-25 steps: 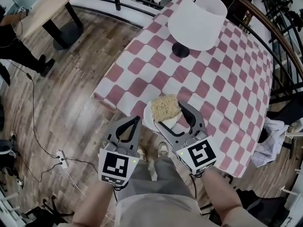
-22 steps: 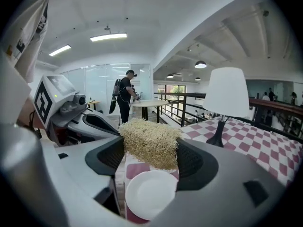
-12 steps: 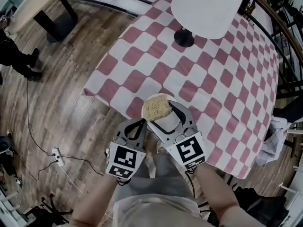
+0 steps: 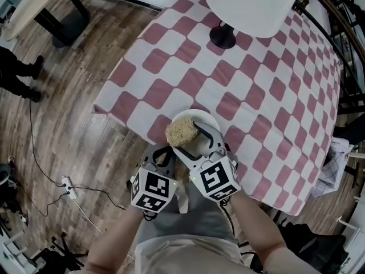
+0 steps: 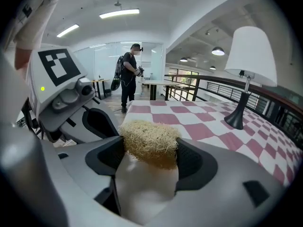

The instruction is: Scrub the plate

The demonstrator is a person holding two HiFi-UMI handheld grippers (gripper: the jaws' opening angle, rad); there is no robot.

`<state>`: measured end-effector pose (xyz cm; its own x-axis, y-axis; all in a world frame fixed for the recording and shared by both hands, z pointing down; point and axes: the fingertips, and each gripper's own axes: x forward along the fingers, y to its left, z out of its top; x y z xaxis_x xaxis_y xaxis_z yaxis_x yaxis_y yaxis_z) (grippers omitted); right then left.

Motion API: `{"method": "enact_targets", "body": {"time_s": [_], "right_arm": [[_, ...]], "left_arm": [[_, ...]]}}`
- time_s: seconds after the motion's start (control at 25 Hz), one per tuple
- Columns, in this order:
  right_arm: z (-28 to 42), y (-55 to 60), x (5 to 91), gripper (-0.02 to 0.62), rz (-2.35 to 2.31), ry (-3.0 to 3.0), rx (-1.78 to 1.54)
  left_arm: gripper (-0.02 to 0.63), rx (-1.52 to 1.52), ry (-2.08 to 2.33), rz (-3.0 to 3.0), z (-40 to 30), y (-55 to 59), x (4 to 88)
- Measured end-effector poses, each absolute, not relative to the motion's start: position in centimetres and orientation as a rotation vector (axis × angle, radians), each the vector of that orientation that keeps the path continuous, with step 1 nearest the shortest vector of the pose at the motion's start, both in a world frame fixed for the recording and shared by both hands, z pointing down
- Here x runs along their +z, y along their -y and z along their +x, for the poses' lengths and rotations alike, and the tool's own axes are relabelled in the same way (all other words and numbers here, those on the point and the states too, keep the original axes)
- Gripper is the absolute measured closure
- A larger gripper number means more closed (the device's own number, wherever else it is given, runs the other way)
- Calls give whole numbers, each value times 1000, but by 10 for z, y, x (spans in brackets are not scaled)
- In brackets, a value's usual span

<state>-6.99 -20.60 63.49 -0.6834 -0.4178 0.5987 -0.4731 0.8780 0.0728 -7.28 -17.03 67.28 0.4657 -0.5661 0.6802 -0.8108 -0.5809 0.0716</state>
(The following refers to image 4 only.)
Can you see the white round plate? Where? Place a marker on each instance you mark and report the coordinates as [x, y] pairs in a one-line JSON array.
[[199, 116]]

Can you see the person's grey trousers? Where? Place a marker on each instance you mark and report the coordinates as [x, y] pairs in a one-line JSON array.
[[205, 218]]

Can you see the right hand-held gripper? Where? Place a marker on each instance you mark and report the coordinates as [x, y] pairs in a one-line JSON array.
[[216, 178]]

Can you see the white shade table lamp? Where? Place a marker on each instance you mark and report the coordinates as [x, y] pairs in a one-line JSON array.
[[251, 4]]

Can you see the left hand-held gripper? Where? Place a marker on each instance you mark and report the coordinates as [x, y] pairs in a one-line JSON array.
[[152, 188]]

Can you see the grey white floor device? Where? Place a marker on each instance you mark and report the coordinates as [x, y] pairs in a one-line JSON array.
[[4, 174]]

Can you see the round wooden table black base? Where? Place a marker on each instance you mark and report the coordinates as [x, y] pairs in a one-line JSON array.
[[28, 7]]

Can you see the white power strip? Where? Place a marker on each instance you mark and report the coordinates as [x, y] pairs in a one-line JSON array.
[[69, 187]]

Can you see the white checked shirt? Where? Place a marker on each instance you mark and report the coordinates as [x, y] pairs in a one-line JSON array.
[[333, 170]]

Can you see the person's left forearm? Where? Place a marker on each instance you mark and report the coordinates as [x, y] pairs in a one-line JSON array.
[[114, 238]]

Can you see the person's beige shirt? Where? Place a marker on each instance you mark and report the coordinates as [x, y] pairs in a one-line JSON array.
[[185, 257]]

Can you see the person's right forearm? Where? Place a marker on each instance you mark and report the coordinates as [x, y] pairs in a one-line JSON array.
[[256, 230]]

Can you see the red white checkered tablecloth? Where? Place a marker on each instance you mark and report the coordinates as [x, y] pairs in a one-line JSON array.
[[228, 81]]

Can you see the beige porous sponge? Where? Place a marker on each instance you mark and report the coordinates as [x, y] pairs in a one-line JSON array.
[[181, 133]]

